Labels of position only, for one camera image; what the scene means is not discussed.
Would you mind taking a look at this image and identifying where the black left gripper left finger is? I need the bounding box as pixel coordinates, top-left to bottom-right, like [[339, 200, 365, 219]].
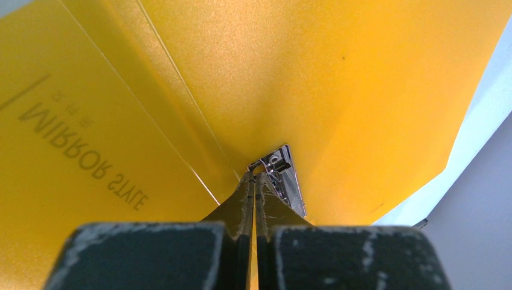
[[44, 172, 255, 289]]

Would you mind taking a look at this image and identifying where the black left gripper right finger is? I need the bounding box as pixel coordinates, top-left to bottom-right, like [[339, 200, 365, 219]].
[[255, 173, 451, 289]]

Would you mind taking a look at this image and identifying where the metal folder clip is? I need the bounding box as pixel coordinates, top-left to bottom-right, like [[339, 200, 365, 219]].
[[248, 144, 307, 218]]

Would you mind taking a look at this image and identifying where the yellow plastic folder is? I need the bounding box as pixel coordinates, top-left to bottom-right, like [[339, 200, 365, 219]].
[[1, 1, 511, 289]]

